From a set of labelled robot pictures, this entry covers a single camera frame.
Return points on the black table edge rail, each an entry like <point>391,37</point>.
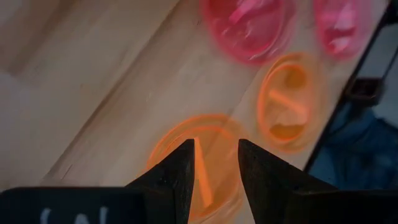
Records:
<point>321,140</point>

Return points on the blue fabric object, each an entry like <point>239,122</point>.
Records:
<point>357,149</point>

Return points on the black table-level camera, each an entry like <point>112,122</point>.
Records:
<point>363,91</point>

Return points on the large clear pink plate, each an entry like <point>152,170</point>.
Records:
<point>342,28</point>

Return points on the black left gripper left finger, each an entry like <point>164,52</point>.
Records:
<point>174,186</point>

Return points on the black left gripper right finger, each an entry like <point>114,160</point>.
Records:
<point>267,186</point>

